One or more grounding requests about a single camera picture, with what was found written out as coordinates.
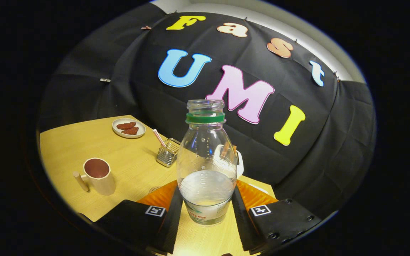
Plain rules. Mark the brown food piece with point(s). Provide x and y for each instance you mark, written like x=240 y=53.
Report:
x=126 y=125
x=131 y=131

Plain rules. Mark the black backdrop cloth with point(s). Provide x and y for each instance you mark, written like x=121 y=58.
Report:
x=315 y=160

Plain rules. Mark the clear plastic juice bottle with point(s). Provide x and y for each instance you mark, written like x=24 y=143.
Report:
x=205 y=192

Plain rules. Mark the small white clip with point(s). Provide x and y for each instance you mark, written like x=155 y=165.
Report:
x=105 y=80

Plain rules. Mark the toast slice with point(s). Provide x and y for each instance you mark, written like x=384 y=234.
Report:
x=235 y=151
x=225 y=149

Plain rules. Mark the wooden table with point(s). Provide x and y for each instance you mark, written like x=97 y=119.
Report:
x=66 y=153

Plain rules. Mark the small orange clip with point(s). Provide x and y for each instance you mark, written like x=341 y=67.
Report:
x=146 y=27

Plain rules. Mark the white toaster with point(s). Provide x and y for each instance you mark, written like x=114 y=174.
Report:
x=240 y=165

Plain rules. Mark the round wooden coaster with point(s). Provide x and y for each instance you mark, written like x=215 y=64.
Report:
x=155 y=189

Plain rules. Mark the small white plate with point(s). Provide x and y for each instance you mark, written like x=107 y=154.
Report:
x=117 y=131

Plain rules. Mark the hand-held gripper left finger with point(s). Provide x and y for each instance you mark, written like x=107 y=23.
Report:
x=171 y=227

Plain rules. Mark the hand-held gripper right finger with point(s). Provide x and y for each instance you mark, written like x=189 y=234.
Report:
x=242 y=224

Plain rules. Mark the striped straw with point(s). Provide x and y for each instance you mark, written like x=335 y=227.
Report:
x=158 y=137

